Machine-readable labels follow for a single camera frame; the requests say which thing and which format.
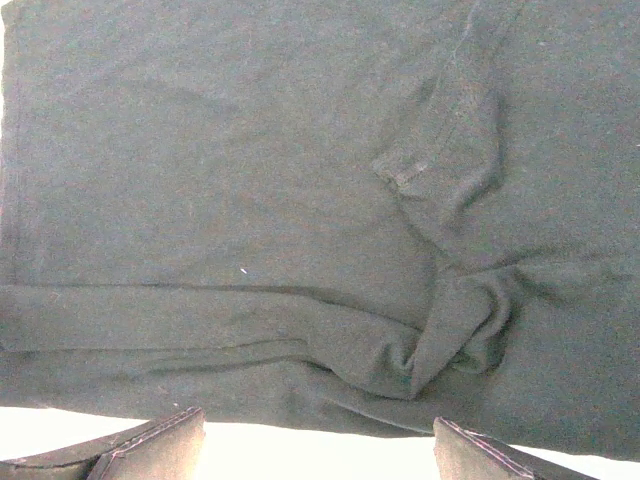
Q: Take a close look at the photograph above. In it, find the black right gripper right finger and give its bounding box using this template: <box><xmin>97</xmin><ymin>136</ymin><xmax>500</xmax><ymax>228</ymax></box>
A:
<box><xmin>433</xmin><ymin>417</ymin><xmax>591</xmax><ymax>480</ymax></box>

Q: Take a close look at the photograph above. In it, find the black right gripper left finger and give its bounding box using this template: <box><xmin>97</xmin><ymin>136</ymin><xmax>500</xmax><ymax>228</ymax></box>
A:
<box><xmin>1</xmin><ymin>407</ymin><xmax>205</xmax><ymax>480</ymax></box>

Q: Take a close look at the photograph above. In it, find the black t-shirt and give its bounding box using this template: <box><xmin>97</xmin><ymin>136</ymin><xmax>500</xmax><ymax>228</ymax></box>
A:
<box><xmin>1</xmin><ymin>1</ymin><xmax>639</xmax><ymax>461</ymax></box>

